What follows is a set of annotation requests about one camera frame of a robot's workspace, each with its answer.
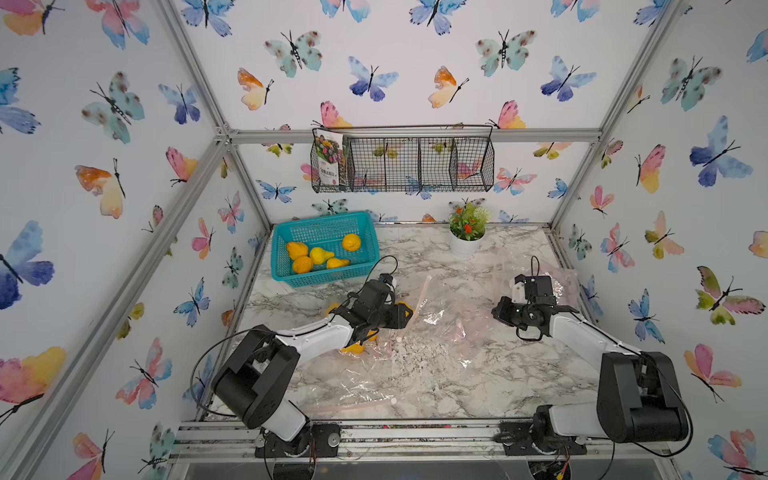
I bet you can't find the yellow-green pear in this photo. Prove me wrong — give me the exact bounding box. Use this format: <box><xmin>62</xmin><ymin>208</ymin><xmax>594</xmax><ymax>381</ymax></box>
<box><xmin>309</xmin><ymin>247</ymin><xmax>335</xmax><ymax>266</ymax></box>

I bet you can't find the yellow pear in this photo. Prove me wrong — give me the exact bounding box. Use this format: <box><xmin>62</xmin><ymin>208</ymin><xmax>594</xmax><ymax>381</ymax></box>
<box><xmin>292</xmin><ymin>256</ymin><xmax>314</xmax><ymax>275</ymax></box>

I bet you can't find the orange pear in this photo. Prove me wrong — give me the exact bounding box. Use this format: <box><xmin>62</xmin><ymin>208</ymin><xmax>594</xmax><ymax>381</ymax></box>
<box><xmin>286</xmin><ymin>242</ymin><xmax>309</xmax><ymax>261</ymax></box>

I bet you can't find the clear zip-top bag with pears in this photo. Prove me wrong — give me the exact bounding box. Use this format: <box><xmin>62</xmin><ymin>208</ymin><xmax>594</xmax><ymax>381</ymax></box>
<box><xmin>492</xmin><ymin>250</ymin><xmax>580</xmax><ymax>309</ymax></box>

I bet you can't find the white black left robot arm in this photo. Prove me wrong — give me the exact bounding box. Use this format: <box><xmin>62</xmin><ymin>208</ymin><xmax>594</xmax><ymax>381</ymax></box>
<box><xmin>211</xmin><ymin>273</ymin><xmax>413</xmax><ymax>443</ymax></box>

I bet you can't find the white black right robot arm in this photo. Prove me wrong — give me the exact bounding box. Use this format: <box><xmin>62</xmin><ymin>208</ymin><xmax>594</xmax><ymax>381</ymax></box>
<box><xmin>492</xmin><ymin>275</ymin><xmax>693</xmax><ymax>450</ymax></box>

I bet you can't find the clear bag of lemons front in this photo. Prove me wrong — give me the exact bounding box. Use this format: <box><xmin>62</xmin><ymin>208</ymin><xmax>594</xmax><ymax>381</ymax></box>
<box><xmin>302</xmin><ymin>322</ymin><xmax>476</xmax><ymax>418</ymax></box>

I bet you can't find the teal plastic basket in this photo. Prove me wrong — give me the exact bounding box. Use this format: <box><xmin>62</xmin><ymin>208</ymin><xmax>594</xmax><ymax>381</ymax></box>
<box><xmin>271</xmin><ymin>212</ymin><xmax>380</xmax><ymax>288</ymax></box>

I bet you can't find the white pot artificial plant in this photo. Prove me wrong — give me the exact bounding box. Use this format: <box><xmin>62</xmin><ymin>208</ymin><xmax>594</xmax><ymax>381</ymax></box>
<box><xmin>448</xmin><ymin>198</ymin><xmax>490</xmax><ymax>258</ymax></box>

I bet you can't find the seed packet in basket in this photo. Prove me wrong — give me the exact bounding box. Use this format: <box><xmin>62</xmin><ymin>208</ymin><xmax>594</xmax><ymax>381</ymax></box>
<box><xmin>314</xmin><ymin>129</ymin><xmax>345</xmax><ymax>187</ymax></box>

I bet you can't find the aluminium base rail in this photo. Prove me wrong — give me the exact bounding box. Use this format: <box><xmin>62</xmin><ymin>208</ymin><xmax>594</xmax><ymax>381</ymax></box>
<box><xmin>170</xmin><ymin>418</ymin><xmax>651</xmax><ymax>464</ymax></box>

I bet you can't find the black wire wall basket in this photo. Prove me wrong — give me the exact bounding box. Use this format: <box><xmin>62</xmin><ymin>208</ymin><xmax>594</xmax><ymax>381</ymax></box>
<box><xmin>306</xmin><ymin>124</ymin><xmax>495</xmax><ymax>199</ymax></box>

